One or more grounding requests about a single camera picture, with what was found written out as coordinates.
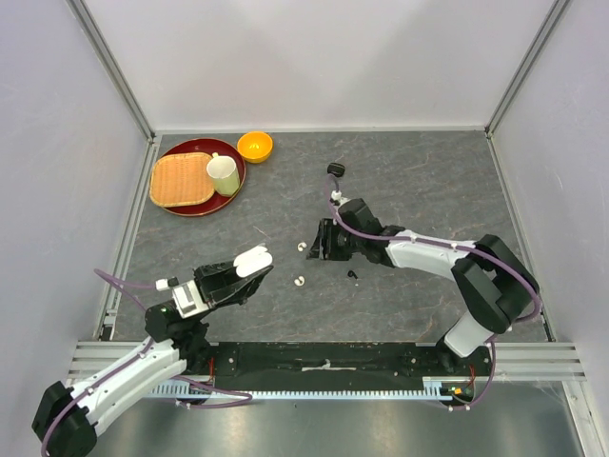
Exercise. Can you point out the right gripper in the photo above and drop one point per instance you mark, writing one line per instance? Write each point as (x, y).
(319, 250)

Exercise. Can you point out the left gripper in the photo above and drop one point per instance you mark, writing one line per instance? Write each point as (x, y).
(212, 279)

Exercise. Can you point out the white earbud charging case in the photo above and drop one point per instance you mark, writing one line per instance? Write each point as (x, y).
(252, 261)

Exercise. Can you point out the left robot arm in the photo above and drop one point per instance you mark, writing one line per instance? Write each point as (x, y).
(69, 420)

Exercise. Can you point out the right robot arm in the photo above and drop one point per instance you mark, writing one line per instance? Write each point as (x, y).
(496, 287)

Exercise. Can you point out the black earbud charging case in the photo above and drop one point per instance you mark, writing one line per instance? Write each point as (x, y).
(336, 169)

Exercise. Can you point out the red round tray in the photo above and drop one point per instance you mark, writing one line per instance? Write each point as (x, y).
(209, 146)

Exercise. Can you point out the pale green cup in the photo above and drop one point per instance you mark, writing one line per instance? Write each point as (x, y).
(223, 172)

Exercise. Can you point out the woven bamboo mat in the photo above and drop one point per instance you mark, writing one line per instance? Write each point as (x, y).
(181, 180)

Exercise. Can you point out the orange bowl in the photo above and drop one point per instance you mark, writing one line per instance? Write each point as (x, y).
(255, 146)

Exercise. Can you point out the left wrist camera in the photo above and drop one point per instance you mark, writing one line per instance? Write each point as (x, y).
(188, 299)

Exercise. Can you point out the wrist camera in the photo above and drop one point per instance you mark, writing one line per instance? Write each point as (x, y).
(336, 199)
(188, 299)

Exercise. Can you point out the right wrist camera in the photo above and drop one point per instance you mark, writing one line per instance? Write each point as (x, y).
(336, 199)

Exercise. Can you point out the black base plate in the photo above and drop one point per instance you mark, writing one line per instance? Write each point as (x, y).
(233, 359)

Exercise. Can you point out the slotted cable duct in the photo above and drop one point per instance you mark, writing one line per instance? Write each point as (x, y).
(317, 386)

